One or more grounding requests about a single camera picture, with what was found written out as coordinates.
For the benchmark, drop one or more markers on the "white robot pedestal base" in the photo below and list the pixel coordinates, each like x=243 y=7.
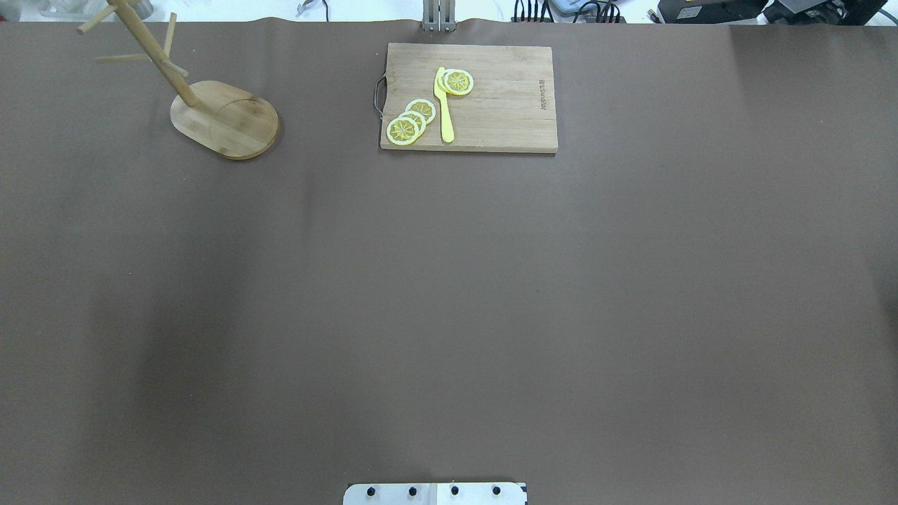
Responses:
x=437 y=493

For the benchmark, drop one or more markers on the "wooden cup storage rack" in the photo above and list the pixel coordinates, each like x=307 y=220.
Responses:
x=229 y=121

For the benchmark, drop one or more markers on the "wooden cutting board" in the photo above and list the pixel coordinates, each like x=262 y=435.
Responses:
x=512 y=108

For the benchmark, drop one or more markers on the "yellow plastic knife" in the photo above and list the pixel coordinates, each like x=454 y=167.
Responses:
x=446 y=125

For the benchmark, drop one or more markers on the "aluminium frame post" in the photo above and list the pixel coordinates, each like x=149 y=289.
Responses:
x=439 y=16

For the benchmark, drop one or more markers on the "lemon slice on knife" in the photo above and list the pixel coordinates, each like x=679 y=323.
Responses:
x=456 y=81

